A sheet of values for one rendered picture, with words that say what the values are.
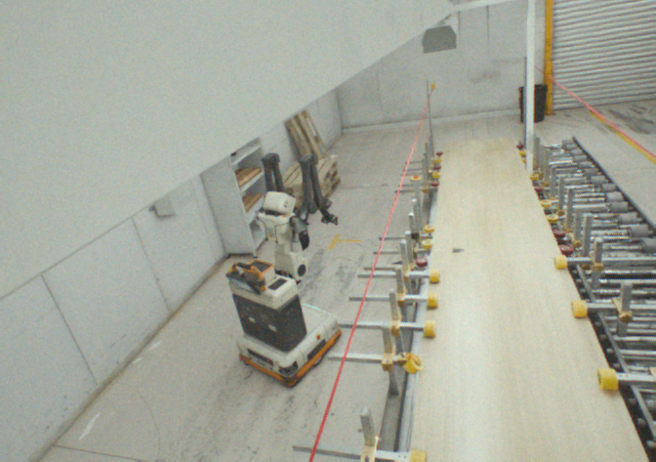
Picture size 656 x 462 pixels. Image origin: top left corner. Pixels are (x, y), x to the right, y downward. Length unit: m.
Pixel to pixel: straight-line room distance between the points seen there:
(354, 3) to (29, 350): 3.74
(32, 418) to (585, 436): 3.46
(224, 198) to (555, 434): 4.22
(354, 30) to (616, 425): 1.99
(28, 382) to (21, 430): 0.32
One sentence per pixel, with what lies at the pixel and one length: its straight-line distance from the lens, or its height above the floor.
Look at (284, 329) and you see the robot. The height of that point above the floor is 0.51.
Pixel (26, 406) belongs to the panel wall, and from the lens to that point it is 3.92.
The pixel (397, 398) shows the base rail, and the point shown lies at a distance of 2.35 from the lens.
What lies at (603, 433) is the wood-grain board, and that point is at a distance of 2.05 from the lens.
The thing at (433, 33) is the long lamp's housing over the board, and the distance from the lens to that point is 1.65.
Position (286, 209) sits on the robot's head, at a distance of 3.22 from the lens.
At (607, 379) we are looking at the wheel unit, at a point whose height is 0.97.
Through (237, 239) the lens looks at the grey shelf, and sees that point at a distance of 5.44.
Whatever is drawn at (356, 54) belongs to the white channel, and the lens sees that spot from 0.16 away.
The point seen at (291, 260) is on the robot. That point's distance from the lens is 3.36.
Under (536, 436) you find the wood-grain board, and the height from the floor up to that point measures 0.90.
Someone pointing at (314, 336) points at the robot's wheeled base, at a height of 0.26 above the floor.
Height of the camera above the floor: 2.43
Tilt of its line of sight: 23 degrees down
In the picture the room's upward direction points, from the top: 11 degrees counter-clockwise
